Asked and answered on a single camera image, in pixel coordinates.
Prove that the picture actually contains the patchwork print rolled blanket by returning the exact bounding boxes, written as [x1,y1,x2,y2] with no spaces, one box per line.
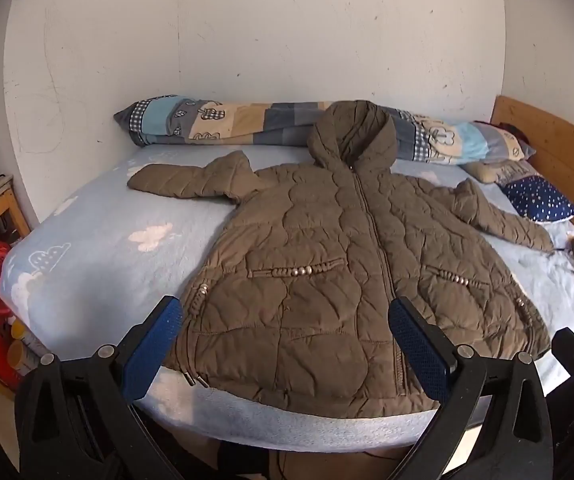
[113,95,538,166]

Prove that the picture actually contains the navy dotted pillow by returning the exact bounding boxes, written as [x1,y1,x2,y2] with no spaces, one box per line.
[501,175,574,223]

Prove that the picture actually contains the wooden headboard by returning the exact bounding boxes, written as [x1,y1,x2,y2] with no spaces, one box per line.
[489,95,574,251]

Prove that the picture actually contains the yellow plastic cup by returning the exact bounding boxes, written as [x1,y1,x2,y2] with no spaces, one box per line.
[7,340,40,375]

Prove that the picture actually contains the dark red cloth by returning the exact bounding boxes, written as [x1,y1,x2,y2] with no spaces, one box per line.
[497,121,530,142]

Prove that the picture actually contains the beige pillow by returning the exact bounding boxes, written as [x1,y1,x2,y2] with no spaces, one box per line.
[462,157,540,186]

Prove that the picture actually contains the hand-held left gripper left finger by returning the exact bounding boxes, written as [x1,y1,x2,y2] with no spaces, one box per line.
[14,295,185,480]

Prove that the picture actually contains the brown quilted hooded jacket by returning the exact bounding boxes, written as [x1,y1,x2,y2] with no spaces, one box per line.
[127,100,555,418]

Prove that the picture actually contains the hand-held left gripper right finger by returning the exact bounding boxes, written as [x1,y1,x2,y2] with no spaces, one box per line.
[388,296,555,480]

